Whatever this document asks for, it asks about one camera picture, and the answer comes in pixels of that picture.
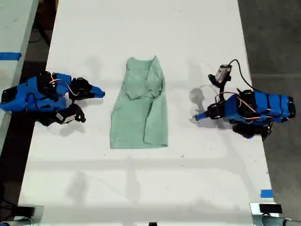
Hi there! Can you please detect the pale green T-shirt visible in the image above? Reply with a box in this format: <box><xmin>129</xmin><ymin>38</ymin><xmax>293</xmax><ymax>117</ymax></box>
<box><xmin>109</xmin><ymin>55</ymin><xmax>169</xmax><ymax>149</ymax></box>

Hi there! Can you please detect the long blue tape strip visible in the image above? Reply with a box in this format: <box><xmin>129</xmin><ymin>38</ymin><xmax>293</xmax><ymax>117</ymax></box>
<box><xmin>0</xmin><ymin>52</ymin><xmax>23</xmax><ymax>61</ymax></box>

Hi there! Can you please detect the pale side table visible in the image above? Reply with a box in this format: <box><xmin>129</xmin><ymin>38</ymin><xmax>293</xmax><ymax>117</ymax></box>
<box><xmin>0</xmin><ymin>0</ymin><xmax>40</xmax><ymax>153</ymax></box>

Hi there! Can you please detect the short blue tape strip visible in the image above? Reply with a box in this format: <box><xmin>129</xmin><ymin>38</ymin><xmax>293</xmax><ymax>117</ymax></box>
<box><xmin>260</xmin><ymin>189</ymin><xmax>274</xmax><ymax>199</ymax></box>

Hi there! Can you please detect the small black box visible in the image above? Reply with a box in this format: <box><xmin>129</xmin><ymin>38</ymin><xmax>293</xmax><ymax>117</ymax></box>
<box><xmin>17</xmin><ymin>206</ymin><xmax>36</xmax><ymax>218</ymax></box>
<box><xmin>259</xmin><ymin>203</ymin><xmax>283</xmax><ymax>214</ymax></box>

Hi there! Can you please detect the grey metal pipe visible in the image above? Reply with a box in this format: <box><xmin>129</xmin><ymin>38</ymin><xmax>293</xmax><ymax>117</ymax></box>
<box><xmin>253</xmin><ymin>214</ymin><xmax>301</xmax><ymax>226</ymax></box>

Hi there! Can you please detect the red white servo wire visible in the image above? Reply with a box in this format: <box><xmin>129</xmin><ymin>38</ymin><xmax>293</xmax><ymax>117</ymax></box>
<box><xmin>49</xmin><ymin>78</ymin><xmax>79</xmax><ymax>97</ymax></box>
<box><xmin>214</xmin><ymin>91</ymin><xmax>275</xmax><ymax>124</ymax></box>

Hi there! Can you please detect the black camera stalk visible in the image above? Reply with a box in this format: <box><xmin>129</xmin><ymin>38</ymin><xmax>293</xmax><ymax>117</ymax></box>
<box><xmin>207</xmin><ymin>73</ymin><xmax>232</xmax><ymax>95</ymax></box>

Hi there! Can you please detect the black camera box white label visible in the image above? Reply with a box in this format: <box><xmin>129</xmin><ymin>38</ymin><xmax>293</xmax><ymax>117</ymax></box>
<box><xmin>215</xmin><ymin>64</ymin><xmax>234</xmax><ymax>83</ymax></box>
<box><xmin>55</xmin><ymin>104</ymin><xmax>87</xmax><ymax>125</ymax></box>

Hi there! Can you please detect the black camera cable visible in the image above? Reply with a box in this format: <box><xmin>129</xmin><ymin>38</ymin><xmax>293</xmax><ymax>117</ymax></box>
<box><xmin>227</xmin><ymin>58</ymin><xmax>255</xmax><ymax>92</ymax></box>

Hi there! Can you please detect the black floor cable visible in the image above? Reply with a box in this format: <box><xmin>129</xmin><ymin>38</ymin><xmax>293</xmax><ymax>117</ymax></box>
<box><xmin>28</xmin><ymin>20</ymin><xmax>52</xmax><ymax>44</ymax></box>

